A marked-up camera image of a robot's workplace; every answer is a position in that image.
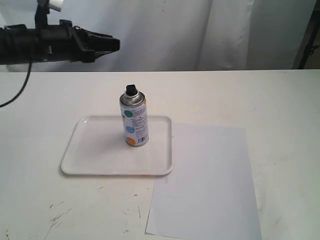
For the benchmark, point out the white backdrop cloth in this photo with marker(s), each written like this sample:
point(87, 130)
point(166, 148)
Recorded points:
point(189, 35)

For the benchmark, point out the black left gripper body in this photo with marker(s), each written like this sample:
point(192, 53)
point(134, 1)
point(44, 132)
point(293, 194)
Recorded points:
point(64, 42)

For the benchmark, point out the white plastic tray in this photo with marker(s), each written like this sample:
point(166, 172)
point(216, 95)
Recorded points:
point(98, 147)

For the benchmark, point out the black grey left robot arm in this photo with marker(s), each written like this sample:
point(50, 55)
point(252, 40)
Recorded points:
point(18, 45)

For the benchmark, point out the white paper sheet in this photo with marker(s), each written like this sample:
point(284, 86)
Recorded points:
point(209, 194)

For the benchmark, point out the black stand pole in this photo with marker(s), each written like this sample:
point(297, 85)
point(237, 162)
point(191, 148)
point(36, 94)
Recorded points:
point(311, 40)

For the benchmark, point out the silver spray can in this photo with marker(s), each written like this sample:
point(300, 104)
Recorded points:
point(133, 108)

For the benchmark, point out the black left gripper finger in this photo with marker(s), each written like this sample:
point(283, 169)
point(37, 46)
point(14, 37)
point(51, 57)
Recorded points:
point(90, 56)
point(98, 42)

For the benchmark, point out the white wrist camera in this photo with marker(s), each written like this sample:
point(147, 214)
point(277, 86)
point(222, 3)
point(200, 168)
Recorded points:
point(43, 9)

